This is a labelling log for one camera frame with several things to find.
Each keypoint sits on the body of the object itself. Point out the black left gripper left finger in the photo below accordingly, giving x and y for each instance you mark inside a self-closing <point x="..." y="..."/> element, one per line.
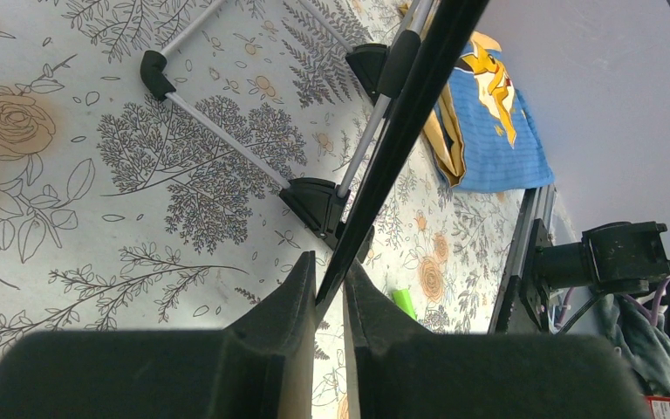
<point x="260" y="366"/>

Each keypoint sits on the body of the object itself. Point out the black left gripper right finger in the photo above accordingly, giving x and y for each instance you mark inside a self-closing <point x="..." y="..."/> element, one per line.
<point x="396" y="368"/>

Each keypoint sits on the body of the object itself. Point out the green marker cap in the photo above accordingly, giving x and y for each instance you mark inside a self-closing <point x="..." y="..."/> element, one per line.
<point x="402" y="299"/>

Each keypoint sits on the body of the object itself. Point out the small black-framed whiteboard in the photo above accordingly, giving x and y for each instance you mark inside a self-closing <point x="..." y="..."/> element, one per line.
<point x="404" y="79"/>

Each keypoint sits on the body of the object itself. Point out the blue yellow cartoon cloth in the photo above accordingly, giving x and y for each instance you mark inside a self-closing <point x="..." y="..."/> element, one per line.
<point x="480" y="130"/>

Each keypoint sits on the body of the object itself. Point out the grey crumpled cloth background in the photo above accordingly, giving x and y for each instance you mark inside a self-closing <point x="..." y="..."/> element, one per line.
<point x="645" y="348"/>

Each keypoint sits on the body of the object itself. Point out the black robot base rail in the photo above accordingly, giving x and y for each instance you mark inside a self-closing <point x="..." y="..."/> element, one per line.
<point x="522" y="304"/>

